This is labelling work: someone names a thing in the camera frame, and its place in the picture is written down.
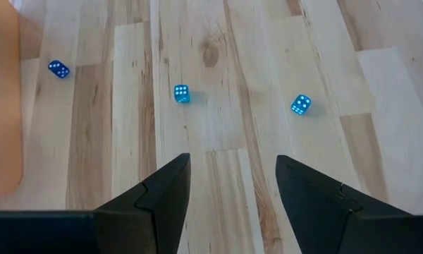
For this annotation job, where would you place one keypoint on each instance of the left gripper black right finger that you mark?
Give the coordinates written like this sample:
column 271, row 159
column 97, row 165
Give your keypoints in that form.
column 313, row 211

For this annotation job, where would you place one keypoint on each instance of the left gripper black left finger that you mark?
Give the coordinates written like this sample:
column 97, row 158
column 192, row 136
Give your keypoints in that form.
column 162, row 211

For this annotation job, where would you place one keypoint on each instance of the small light blue die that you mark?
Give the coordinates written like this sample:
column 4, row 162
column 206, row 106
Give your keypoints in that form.
column 182, row 94
column 301, row 104

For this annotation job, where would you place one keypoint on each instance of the small dark blue die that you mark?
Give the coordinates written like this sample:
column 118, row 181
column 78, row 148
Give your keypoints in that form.
column 59, row 69

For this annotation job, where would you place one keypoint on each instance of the orange translucent plastic bin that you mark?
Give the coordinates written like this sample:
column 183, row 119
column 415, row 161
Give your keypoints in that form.
column 1, row 106

